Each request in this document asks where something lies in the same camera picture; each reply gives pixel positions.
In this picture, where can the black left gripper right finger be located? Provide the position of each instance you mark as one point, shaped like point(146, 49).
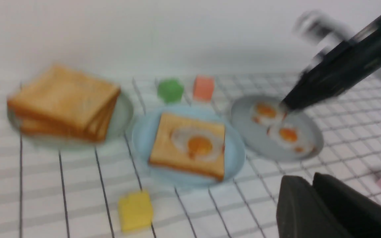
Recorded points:
point(359, 215)

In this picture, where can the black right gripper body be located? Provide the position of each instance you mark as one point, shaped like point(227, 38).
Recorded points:
point(339, 70)

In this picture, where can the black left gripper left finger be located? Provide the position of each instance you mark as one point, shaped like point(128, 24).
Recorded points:
point(301, 213)

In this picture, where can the fried egg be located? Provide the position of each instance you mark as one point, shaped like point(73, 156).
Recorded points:
point(197, 144)
point(267, 113)
point(291, 138)

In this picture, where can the toast slice moved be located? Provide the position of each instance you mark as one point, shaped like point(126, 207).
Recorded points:
point(165, 155)
point(63, 97)

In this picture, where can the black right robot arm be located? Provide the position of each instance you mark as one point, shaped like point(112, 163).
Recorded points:
point(375, 43)

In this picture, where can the light blue centre plate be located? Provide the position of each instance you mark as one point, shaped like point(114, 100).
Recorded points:
point(142, 136)

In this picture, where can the grey egg plate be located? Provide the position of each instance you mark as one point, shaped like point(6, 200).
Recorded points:
point(256, 138)

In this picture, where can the fried egg back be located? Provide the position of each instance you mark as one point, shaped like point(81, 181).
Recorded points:
point(267, 113)

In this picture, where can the orange foam cube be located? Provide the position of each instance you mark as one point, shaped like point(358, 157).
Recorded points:
point(203, 88)

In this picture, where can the yellow foam cube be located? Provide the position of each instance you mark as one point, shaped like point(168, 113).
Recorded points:
point(135, 211)

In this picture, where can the green foam cube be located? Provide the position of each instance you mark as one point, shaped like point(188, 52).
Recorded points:
point(170, 90)

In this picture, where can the pale green bread plate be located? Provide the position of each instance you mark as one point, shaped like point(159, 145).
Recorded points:
point(115, 125)

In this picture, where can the bottom toast slice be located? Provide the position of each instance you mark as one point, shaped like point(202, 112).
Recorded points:
point(106, 130)

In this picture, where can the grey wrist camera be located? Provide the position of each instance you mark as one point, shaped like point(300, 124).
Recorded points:
point(316, 26)

